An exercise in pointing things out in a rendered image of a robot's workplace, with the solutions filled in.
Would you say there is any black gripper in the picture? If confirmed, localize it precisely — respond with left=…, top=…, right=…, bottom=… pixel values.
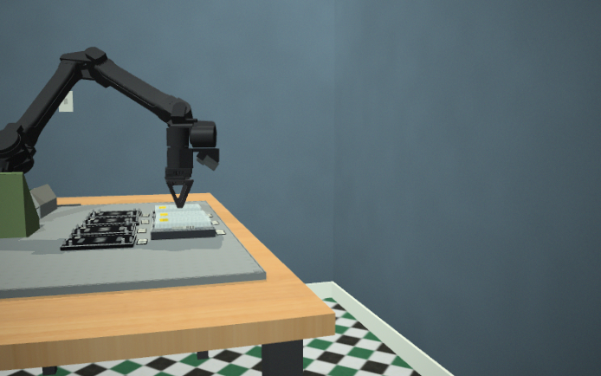
left=165, top=146, right=194, bottom=208

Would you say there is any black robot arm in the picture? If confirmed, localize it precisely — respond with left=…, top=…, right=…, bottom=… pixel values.
left=0, top=47, right=219, bottom=174

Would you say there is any grey button panel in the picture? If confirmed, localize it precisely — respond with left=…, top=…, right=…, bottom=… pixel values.
left=29, top=184, right=81, bottom=219

